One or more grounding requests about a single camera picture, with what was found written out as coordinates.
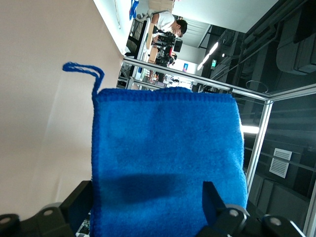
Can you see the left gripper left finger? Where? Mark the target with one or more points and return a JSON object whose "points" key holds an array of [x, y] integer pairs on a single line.
{"points": [[69, 212]]}

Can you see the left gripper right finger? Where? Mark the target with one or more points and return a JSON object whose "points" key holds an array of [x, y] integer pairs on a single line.
{"points": [[222, 219]]}

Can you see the blue microfibre towel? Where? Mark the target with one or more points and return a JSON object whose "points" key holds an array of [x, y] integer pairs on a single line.
{"points": [[168, 143]]}

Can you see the white vent grille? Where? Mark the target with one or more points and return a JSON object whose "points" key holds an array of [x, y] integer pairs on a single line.
{"points": [[279, 168], [282, 154]]}

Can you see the green exit sign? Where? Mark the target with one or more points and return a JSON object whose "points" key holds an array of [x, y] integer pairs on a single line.
{"points": [[214, 63]]}

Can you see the ceiling light strip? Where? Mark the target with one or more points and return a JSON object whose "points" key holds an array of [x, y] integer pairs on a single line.
{"points": [[209, 53]]}

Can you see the black teleoperation rig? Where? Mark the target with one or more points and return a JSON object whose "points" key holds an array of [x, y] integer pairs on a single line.
{"points": [[165, 40]]}

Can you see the wooden top desk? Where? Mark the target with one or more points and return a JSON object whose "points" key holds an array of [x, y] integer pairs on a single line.
{"points": [[149, 37]]}

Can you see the person in white shirt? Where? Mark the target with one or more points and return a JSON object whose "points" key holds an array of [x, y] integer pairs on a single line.
{"points": [[165, 21]]}

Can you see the blue hanging cloth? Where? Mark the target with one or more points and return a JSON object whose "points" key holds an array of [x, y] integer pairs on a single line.
{"points": [[133, 10]]}

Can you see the blue wall poster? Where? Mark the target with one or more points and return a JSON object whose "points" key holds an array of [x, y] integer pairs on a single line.
{"points": [[185, 67]]}

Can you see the grey ventilation duct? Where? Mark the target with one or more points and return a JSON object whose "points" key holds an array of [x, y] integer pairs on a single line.
{"points": [[296, 54]]}

